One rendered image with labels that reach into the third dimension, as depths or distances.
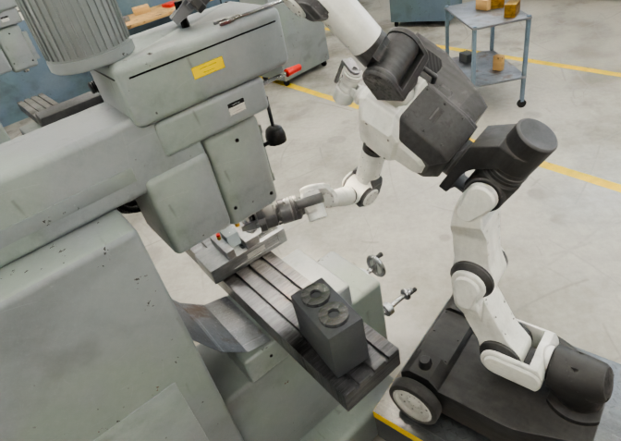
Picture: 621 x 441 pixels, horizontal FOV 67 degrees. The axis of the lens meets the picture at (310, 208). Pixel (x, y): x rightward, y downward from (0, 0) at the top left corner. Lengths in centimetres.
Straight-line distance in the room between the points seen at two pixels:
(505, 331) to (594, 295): 136
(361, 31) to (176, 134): 52
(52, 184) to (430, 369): 139
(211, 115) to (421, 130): 56
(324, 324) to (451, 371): 71
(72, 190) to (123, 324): 35
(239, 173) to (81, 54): 52
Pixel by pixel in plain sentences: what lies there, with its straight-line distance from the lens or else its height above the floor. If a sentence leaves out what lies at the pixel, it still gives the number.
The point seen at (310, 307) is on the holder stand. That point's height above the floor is 111.
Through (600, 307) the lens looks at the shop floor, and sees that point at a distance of 302.
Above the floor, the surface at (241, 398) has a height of 69.
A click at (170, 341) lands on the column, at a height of 119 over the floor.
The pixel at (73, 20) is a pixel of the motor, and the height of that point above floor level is 200.
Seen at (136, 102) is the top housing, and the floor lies 180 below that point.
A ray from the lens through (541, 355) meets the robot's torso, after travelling 181.
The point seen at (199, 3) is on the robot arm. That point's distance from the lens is 131.
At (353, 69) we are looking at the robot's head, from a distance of 144.
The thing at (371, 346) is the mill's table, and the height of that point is 91.
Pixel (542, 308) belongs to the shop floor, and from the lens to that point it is 294.
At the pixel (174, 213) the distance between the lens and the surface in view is 134.
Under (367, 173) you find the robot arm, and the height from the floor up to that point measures 123.
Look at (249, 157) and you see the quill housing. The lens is 142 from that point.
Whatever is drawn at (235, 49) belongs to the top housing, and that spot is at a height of 183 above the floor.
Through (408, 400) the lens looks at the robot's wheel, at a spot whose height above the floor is 49.
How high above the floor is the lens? 217
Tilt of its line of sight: 35 degrees down
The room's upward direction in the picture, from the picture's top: 13 degrees counter-clockwise
